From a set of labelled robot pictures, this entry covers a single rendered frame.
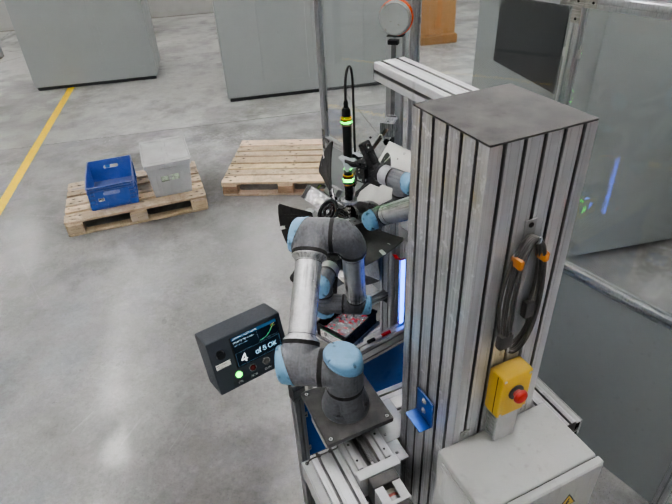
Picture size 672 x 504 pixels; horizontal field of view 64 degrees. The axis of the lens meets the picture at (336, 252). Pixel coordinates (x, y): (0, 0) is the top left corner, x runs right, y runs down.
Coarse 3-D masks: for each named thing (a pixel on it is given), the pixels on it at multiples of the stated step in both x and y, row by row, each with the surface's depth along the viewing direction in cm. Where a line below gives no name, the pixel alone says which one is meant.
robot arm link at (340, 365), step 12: (324, 348) 162; (336, 348) 160; (348, 348) 160; (324, 360) 157; (336, 360) 156; (348, 360) 156; (360, 360) 157; (324, 372) 157; (336, 372) 155; (348, 372) 155; (360, 372) 158; (324, 384) 158; (336, 384) 158; (348, 384) 158; (360, 384) 161; (336, 396) 161; (348, 396) 160
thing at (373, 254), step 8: (360, 224) 231; (368, 232) 227; (376, 232) 227; (384, 232) 226; (368, 240) 222; (376, 240) 222; (384, 240) 222; (392, 240) 221; (400, 240) 220; (368, 248) 219; (376, 248) 218; (384, 248) 218; (392, 248) 217; (368, 256) 217; (376, 256) 216; (368, 264) 215
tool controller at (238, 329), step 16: (224, 320) 178; (240, 320) 176; (256, 320) 174; (272, 320) 176; (208, 336) 170; (224, 336) 168; (240, 336) 171; (256, 336) 174; (272, 336) 177; (208, 352) 166; (224, 352) 168; (256, 352) 175; (272, 352) 179; (208, 368) 174; (224, 368) 170; (240, 368) 173; (256, 368) 176; (272, 368) 180; (224, 384) 171; (240, 384) 174
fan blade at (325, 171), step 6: (330, 144) 247; (324, 150) 254; (330, 150) 246; (324, 156) 254; (330, 156) 245; (324, 162) 253; (330, 162) 244; (324, 168) 254; (330, 168) 243; (324, 174) 256; (330, 174) 243; (324, 180) 258; (330, 180) 243; (330, 186) 243; (330, 192) 246
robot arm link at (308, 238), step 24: (288, 240) 174; (312, 240) 170; (312, 264) 170; (312, 288) 168; (312, 312) 166; (288, 336) 162; (312, 336) 163; (288, 360) 159; (312, 360) 158; (288, 384) 162; (312, 384) 159
